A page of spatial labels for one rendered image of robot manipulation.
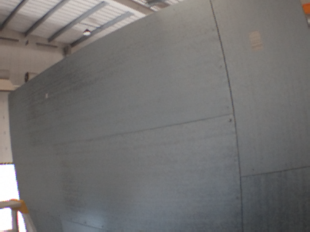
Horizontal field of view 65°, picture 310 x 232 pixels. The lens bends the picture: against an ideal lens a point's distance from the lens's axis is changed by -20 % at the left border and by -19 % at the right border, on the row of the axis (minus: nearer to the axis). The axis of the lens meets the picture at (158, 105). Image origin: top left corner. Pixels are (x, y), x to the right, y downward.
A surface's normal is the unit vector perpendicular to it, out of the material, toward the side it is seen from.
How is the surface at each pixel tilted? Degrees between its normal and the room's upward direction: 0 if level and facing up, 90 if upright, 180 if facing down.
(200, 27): 90
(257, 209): 90
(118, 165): 90
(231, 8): 90
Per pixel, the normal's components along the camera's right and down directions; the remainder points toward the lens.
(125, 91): -0.60, -0.04
